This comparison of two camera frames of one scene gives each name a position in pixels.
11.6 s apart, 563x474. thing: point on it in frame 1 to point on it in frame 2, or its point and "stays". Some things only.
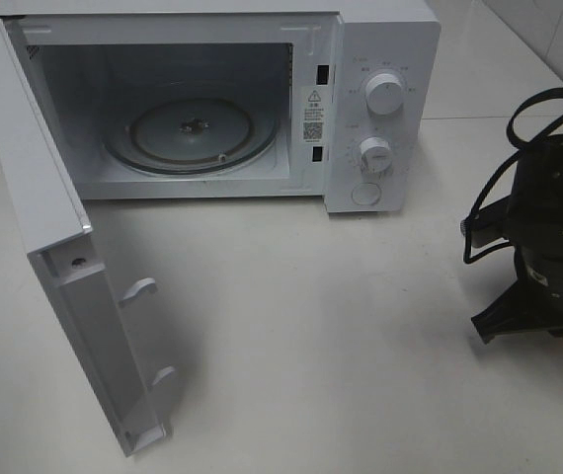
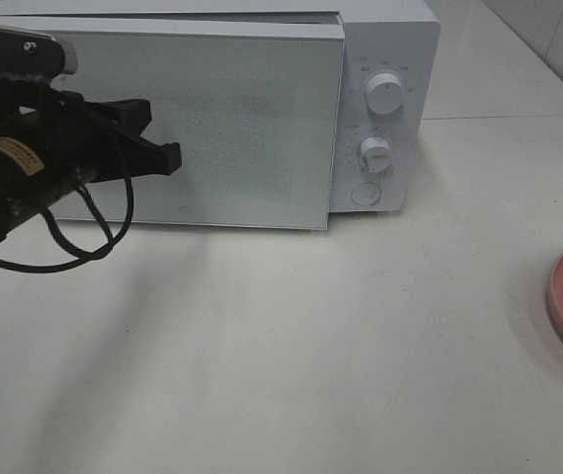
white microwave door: x=56 y=225 to x=253 y=101
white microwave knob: x=384 y=94 stays
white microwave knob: x=376 y=154 stays
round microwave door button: x=365 y=194 stays
